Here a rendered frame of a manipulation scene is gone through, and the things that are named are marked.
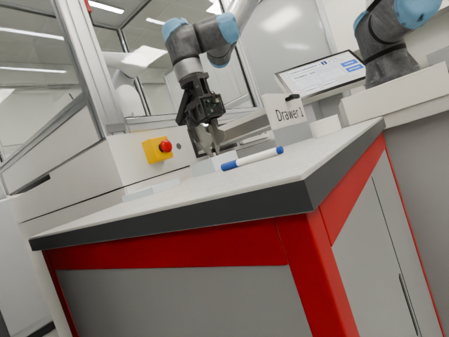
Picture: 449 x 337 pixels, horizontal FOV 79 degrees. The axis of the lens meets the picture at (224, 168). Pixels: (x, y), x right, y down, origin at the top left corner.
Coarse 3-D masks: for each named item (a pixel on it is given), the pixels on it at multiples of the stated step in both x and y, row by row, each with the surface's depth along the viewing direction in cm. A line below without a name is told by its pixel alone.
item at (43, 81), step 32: (0, 0) 95; (32, 0) 83; (0, 32) 100; (32, 32) 87; (0, 64) 106; (32, 64) 92; (64, 64) 81; (0, 96) 113; (32, 96) 97; (64, 96) 85; (0, 128) 121; (32, 128) 103
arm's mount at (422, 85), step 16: (400, 80) 71; (416, 80) 70; (432, 80) 69; (448, 80) 68; (352, 96) 76; (368, 96) 74; (384, 96) 73; (400, 96) 72; (416, 96) 70; (432, 96) 69; (352, 112) 76; (368, 112) 75; (384, 112) 74
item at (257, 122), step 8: (256, 112) 85; (264, 112) 84; (240, 120) 89; (248, 120) 88; (256, 120) 86; (264, 120) 84; (224, 128) 93; (232, 128) 91; (240, 128) 90; (248, 128) 88; (256, 128) 86; (264, 128) 85; (232, 136) 92; (240, 136) 91; (248, 136) 103; (224, 144) 105; (200, 152) 105
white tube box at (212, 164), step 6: (234, 150) 75; (216, 156) 71; (222, 156) 72; (228, 156) 73; (234, 156) 74; (198, 162) 76; (204, 162) 73; (210, 162) 71; (216, 162) 71; (222, 162) 72; (192, 168) 79; (198, 168) 77; (204, 168) 74; (210, 168) 72; (216, 168) 71; (192, 174) 80; (198, 174) 78; (204, 174) 75
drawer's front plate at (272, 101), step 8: (264, 96) 81; (272, 96) 83; (280, 96) 88; (288, 96) 94; (264, 104) 81; (272, 104) 82; (280, 104) 87; (288, 104) 92; (296, 104) 98; (272, 112) 81; (296, 112) 96; (304, 112) 103; (272, 120) 81; (288, 120) 89; (296, 120) 95; (304, 120) 101; (272, 128) 82
